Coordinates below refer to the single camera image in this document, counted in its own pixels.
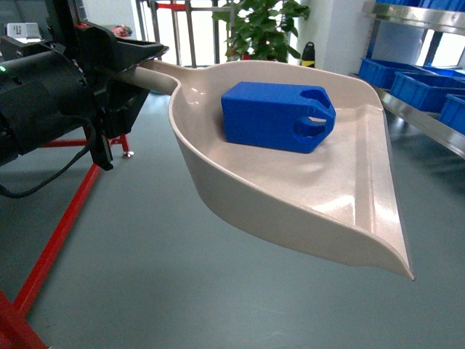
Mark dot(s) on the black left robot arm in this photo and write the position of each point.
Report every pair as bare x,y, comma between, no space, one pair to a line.
50,88

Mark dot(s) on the beige plastic dustpan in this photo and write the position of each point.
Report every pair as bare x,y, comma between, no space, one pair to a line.
337,202

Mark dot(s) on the red steel table frame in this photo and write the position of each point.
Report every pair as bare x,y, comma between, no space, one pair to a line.
34,230

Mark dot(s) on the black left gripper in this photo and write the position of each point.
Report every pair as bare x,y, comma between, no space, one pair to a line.
57,90

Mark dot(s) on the yellow black striped bollard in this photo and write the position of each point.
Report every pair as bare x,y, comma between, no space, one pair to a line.
308,55

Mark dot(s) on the steel roller shelf rack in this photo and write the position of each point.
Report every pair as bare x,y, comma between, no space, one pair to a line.
439,21

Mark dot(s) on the steel turnstile barrier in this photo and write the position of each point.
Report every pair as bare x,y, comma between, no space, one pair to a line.
195,39

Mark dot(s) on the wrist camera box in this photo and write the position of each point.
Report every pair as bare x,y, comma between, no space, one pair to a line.
20,40

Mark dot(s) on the green potted plant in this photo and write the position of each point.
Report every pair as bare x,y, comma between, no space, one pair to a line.
261,30

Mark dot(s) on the blue plastic block part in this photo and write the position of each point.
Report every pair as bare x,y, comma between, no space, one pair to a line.
287,117

